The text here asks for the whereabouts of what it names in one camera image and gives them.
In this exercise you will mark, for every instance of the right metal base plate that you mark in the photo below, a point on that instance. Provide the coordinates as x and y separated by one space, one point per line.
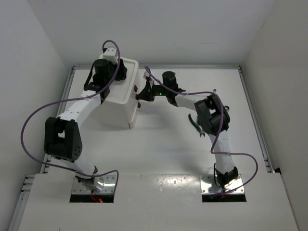
208 186

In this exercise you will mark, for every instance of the metal base plate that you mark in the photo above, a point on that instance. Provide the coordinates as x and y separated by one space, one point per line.
208 186
106 185

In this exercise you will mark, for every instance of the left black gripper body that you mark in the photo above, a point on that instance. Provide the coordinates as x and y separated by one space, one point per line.
121 71

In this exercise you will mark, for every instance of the white drawer cabinet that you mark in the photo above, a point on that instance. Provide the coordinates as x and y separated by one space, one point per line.
120 107

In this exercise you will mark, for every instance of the white front cover board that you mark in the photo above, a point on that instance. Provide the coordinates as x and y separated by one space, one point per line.
157 203

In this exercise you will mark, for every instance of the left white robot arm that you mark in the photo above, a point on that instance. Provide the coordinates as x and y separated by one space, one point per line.
62 136

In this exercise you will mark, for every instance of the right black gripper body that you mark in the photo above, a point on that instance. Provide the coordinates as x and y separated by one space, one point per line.
160 90

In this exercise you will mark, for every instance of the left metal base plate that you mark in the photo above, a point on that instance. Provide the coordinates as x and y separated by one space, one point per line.
106 185

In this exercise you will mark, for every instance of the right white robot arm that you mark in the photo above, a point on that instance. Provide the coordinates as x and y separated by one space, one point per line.
212 114

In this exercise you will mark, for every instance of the green handled cutters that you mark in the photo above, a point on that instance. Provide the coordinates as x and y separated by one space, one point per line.
196 126

